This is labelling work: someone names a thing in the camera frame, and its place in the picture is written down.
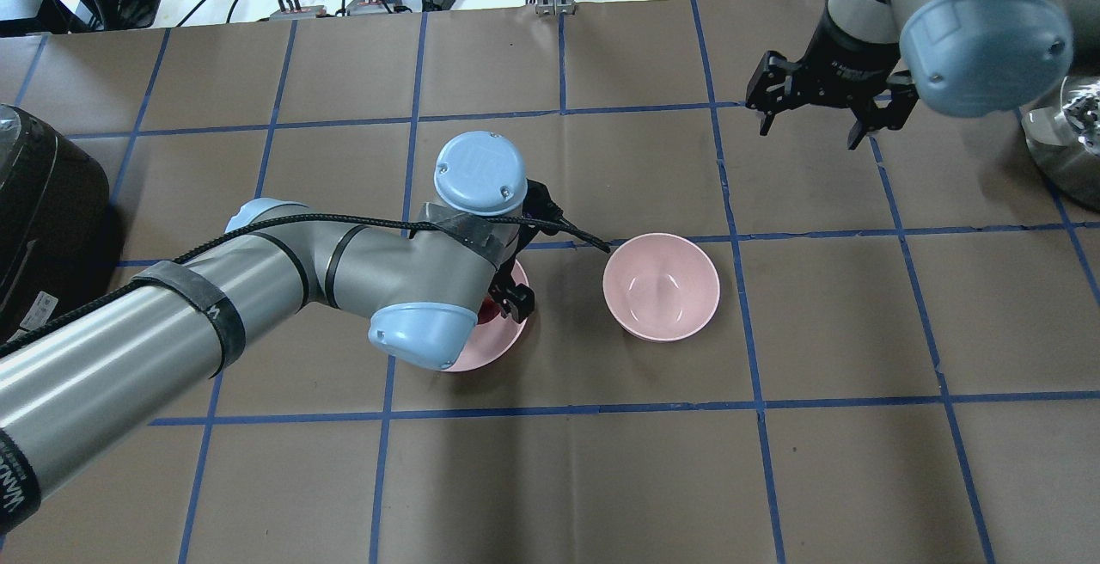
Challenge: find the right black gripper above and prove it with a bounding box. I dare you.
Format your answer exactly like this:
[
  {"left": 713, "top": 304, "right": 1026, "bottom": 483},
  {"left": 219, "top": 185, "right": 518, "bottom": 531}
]
[{"left": 746, "top": 15, "right": 919, "bottom": 150}]

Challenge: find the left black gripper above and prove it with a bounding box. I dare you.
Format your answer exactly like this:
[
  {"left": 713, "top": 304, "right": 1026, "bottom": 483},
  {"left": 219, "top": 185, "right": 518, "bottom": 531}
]
[{"left": 490, "top": 179, "right": 561, "bottom": 324}]

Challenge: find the red yellow apple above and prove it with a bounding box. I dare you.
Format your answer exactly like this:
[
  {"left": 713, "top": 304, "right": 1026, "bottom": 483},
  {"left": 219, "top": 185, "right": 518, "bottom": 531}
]
[{"left": 479, "top": 295, "right": 502, "bottom": 327}]

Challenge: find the pink bowl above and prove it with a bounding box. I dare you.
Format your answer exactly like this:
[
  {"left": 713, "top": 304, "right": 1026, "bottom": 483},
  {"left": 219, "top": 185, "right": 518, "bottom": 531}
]
[{"left": 602, "top": 232, "right": 722, "bottom": 342}]

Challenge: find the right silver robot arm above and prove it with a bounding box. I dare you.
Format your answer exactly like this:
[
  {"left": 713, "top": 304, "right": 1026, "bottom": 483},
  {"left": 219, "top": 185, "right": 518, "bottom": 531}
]
[{"left": 746, "top": 0, "right": 1090, "bottom": 150}]

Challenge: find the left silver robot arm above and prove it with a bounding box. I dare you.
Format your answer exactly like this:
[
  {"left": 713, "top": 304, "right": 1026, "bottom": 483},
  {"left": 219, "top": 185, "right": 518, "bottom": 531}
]
[{"left": 1, "top": 132, "right": 608, "bottom": 532}]

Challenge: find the pink plate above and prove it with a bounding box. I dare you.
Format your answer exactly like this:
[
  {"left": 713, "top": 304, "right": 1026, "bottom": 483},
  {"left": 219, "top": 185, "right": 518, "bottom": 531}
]
[{"left": 444, "top": 306, "right": 527, "bottom": 373}]

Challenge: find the stainless steel steamer pot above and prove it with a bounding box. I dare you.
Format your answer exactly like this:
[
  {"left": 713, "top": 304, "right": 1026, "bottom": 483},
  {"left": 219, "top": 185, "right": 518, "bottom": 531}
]
[{"left": 1022, "top": 76, "right": 1099, "bottom": 212}]

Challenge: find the dark grey rice cooker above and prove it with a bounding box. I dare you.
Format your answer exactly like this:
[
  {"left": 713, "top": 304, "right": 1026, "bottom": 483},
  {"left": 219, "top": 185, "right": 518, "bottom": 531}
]
[{"left": 1, "top": 103, "right": 109, "bottom": 342}]

